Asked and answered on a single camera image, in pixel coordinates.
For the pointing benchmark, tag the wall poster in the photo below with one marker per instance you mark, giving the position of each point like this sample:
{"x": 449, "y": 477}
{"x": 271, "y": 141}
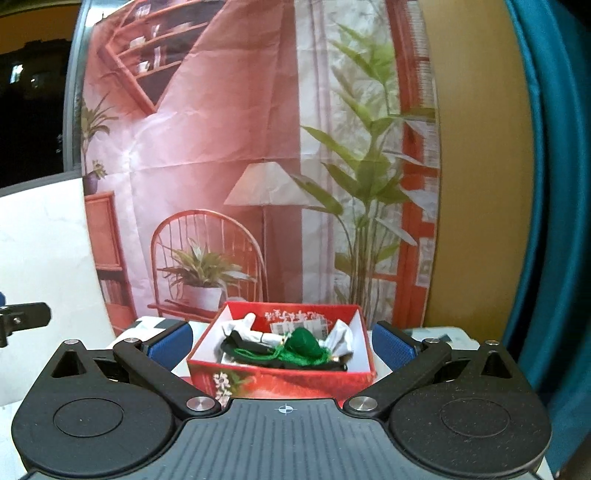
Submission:
{"x": 207, "y": 138}

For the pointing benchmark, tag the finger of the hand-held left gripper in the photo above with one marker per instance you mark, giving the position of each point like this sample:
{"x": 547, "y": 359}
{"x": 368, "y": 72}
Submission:
{"x": 27, "y": 316}

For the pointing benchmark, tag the blue curtain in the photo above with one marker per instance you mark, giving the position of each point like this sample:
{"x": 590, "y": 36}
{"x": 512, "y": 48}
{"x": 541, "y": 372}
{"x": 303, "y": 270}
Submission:
{"x": 563, "y": 184}

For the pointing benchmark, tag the cartoon print tablecloth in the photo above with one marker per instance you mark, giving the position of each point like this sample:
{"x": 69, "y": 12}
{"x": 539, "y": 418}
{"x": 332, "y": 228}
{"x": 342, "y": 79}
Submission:
{"x": 457, "y": 334}

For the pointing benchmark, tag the red strawberry print box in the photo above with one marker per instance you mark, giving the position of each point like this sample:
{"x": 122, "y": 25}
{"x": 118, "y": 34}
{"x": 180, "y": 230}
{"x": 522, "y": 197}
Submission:
{"x": 277, "y": 383}

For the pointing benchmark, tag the packaged green mesh sponge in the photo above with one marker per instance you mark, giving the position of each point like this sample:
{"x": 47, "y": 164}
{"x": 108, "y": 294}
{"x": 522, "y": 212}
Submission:
{"x": 302, "y": 344}

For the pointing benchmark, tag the white board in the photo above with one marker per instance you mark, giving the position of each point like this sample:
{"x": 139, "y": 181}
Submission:
{"x": 41, "y": 254}

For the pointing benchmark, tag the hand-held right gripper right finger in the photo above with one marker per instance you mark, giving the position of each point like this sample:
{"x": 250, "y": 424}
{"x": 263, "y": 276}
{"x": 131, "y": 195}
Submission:
{"x": 392, "y": 344}

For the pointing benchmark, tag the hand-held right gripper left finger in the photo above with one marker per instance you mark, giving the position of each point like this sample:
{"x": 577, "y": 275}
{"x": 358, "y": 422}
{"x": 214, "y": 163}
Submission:
{"x": 173, "y": 344}

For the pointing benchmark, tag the dark window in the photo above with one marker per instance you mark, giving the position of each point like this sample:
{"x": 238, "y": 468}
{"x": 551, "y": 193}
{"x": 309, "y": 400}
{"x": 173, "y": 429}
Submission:
{"x": 32, "y": 92}

